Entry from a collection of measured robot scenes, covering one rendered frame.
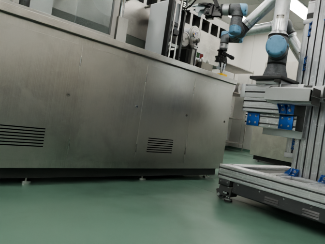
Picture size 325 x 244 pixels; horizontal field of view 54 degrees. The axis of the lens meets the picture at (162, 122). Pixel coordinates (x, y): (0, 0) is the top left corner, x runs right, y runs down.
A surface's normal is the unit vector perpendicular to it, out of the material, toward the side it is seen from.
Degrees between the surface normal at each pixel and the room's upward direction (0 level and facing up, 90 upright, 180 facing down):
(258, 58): 90
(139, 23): 90
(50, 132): 90
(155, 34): 90
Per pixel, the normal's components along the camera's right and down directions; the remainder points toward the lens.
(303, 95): -0.76, -0.11
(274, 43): -0.42, 0.07
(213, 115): 0.67, 0.10
